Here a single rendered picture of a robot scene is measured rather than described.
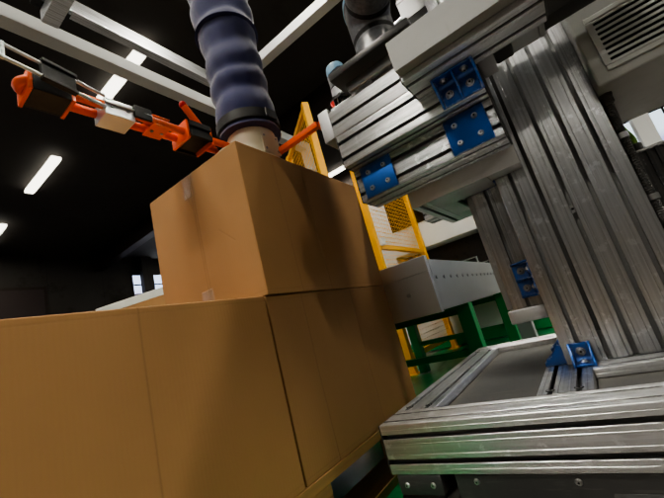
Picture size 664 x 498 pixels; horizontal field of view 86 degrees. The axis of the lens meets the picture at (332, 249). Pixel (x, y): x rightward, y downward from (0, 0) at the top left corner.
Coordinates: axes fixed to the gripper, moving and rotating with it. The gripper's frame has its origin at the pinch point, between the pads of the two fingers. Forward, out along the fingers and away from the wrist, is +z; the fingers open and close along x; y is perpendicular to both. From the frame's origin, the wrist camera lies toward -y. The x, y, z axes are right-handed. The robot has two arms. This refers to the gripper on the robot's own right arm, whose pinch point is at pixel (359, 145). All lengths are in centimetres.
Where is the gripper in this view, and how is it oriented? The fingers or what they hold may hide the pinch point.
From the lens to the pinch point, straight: 142.9
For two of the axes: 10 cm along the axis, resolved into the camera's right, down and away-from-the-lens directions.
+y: -5.8, -0.5, -8.1
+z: 2.4, 9.4, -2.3
